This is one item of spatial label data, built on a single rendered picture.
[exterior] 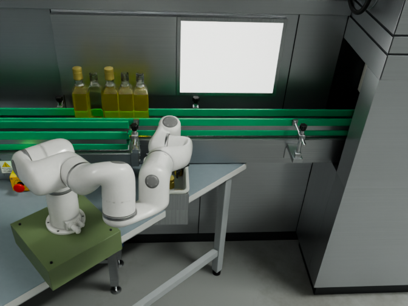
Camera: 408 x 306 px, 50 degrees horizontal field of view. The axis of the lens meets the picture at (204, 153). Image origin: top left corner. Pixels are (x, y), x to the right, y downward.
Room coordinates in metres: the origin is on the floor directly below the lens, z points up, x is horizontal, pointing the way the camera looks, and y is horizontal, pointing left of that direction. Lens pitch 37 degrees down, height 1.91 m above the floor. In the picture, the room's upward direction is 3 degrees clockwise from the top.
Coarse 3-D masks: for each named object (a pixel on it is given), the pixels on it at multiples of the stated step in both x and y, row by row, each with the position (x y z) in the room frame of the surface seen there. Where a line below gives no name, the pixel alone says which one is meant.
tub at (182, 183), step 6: (186, 168) 1.33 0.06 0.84; (174, 174) 1.38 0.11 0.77; (186, 174) 1.30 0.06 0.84; (174, 180) 1.34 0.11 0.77; (180, 180) 1.34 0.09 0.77; (186, 180) 1.26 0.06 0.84; (174, 186) 1.30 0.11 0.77; (180, 186) 1.31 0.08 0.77; (186, 186) 1.23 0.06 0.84; (174, 192) 1.19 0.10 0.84; (180, 192) 1.19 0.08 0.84
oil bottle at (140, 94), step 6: (144, 84) 1.52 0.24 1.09; (138, 90) 1.49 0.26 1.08; (144, 90) 1.49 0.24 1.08; (138, 96) 1.48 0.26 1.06; (144, 96) 1.49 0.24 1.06; (138, 102) 1.48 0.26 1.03; (144, 102) 1.49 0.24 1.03; (138, 108) 1.48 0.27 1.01; (144, 108) 1.49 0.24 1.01; (138, 114) 1.48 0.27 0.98; (144, 114) 1.49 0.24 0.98
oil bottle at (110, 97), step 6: (114, 84) 1.51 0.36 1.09; (108, 90) 1.48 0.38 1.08; (114, 90) 1.48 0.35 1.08; (108, 96) 1.48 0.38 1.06; (114, 96) 1.48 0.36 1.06; (108, 102) 1.48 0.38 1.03; (114, 102) 1.48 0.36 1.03; (108, 108) 1.48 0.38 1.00; (114, 108) 1.48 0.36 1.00; (108, 114) 1.48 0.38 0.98; (114, 114) 1.48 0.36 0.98
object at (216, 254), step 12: (228, 180) 1.50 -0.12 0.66; (228, 192) 1.50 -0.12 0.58; (228, 204) 1.51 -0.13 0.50; (216, 216) 1.51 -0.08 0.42; (216, 228) 1.51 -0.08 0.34; (216, 240) 1.50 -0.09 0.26; (216, 252) 1.48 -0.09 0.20; (192, 264) 1.40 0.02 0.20; (204, 264) 1.42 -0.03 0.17; (216, 264) 1.49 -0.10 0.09; (180, 276) 1.32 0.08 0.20; (156, 288) 1.25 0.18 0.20; (168, 288) 1.26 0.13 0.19; (144, 300) 1.18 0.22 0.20; (156, 300) 1.21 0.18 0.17
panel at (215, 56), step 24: (192, 24) 1.66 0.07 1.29; (216, 24) 1.67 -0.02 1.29; (240, 24) 1.68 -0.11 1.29; (264, 24) 1.69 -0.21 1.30; (192, 48) 1.66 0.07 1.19; (216, 48) 1.67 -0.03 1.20; (240, 48) 1.68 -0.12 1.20; (264, 48) 1.69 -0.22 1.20; (192, 72) 1.66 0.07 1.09; (216, 72) 1.67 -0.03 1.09; (240, 72) 1.68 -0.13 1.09; (264, 72) 1.69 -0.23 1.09
